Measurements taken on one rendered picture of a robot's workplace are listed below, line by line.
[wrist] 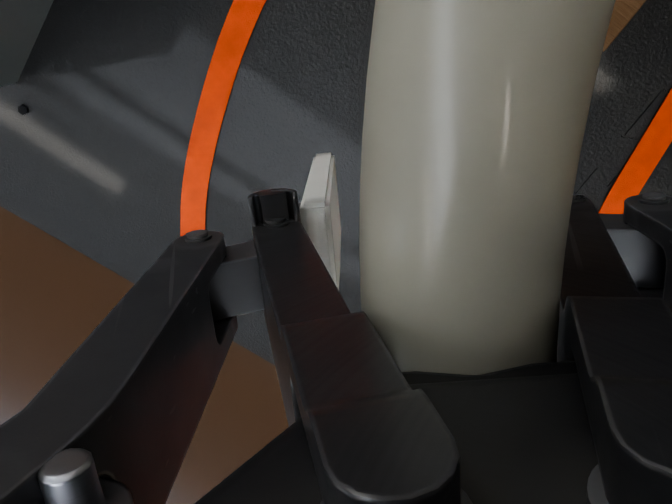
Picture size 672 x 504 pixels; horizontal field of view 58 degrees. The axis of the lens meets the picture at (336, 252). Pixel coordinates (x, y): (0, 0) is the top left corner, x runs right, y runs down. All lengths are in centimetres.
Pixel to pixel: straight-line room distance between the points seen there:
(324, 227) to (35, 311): 122
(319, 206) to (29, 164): 108
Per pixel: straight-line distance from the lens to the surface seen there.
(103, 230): 120
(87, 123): 115
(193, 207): 111
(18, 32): 111
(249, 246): 15
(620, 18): 94
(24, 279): 133
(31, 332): 139
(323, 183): 17
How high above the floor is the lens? 103
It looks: 68 degrees down
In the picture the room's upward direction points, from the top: 168 degrees counter-clockwise
